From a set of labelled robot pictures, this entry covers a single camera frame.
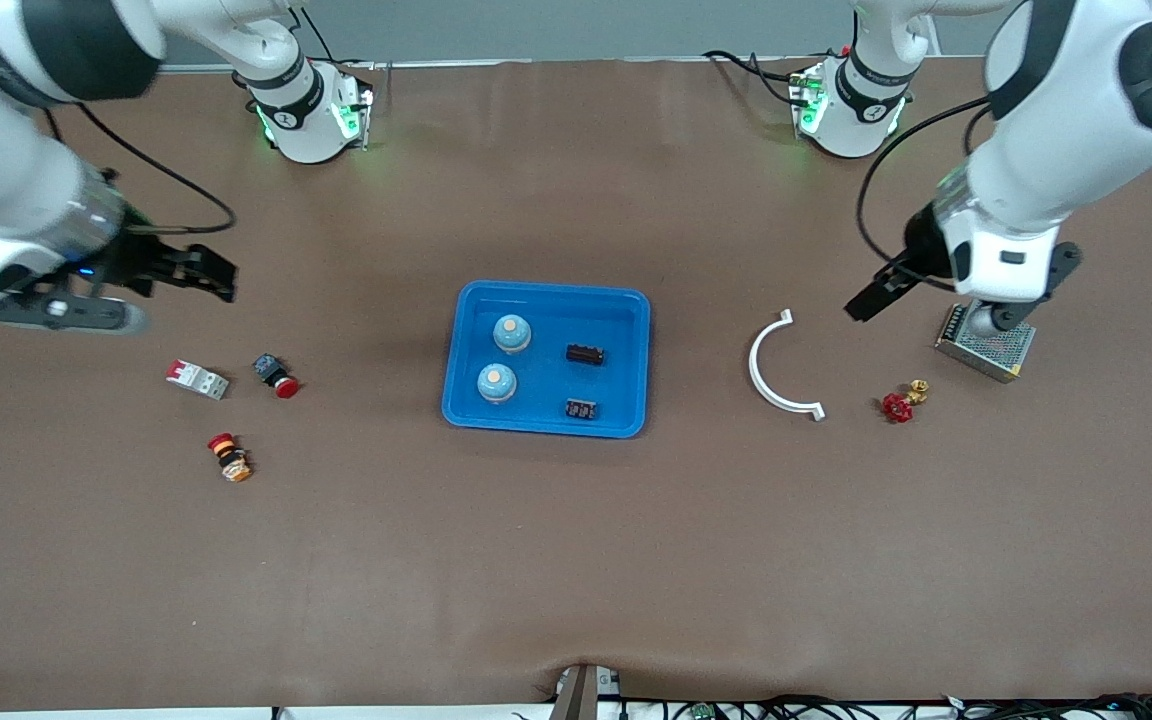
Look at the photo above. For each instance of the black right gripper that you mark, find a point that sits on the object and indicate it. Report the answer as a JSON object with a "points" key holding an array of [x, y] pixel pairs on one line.
{"points": [[143, 263]]}

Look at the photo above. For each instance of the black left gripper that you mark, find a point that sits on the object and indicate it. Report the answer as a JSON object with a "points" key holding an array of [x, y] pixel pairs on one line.
{"points": [[919, 247]]}

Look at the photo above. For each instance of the blue bell with orange button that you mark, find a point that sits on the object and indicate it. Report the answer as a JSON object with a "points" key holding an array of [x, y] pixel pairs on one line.
{"points": [[512, 334], [496, 383]]}

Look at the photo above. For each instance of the black rectangular capacitor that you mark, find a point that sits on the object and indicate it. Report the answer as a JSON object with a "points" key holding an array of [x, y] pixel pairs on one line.
{"points": [[585, 354]]}

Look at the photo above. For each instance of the small black connector block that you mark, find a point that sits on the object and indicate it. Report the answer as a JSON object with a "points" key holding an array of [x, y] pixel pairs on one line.
{"points": [[581, 409]]}

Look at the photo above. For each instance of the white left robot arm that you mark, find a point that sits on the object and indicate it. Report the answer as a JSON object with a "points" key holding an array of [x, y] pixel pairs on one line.
{"points": [[1036, 150]]}

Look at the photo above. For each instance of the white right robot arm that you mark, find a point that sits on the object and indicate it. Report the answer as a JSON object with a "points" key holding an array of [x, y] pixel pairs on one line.
{"points": [[6, 190]]}

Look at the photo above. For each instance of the white and red circuit breaker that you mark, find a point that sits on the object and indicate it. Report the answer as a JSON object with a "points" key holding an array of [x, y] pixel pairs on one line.
{"points": [[198, 380]]}

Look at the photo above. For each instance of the metal mesh power supply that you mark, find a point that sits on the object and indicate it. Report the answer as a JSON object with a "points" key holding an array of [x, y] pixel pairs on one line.
{"points": [[996, 355]]}

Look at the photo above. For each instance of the red and orange emergency button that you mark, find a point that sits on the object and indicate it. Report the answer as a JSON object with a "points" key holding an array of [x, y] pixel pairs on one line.
{"points": [[231, 460]]}

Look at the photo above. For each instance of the blue plastic tray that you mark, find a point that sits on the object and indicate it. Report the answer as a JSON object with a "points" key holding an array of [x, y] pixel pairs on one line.
{"points": [[536, 410]]}

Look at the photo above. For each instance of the red push button switch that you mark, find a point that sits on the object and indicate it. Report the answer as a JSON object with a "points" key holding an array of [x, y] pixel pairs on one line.
{"points": [[284, 386]]}

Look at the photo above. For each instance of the white curved plastic bracket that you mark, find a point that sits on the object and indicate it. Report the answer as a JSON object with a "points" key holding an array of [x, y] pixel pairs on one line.
{"points": [[754, 362]]}

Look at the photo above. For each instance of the grey metal post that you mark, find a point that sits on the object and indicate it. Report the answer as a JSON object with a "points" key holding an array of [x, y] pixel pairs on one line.
{"points": [[581, 695]]}

